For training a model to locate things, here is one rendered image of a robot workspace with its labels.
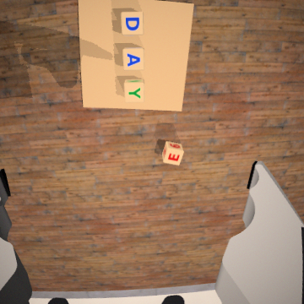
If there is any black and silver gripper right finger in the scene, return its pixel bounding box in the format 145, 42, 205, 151
215, 161, 304, 304

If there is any peach square mat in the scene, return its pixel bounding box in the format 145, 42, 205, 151
79, 0, 194, 111

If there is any beige letter block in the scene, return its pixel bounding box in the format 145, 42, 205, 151
162, 141, 184, 166
121, 12, 144, 35
122, 47, 144, 71
124, 79, 144, 103

